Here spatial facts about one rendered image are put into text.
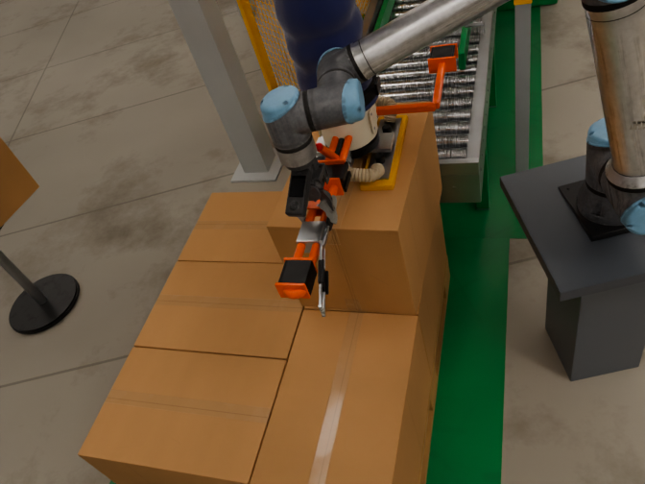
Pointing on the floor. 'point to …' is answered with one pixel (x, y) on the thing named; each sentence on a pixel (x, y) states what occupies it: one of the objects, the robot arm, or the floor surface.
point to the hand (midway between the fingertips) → (318, 222)
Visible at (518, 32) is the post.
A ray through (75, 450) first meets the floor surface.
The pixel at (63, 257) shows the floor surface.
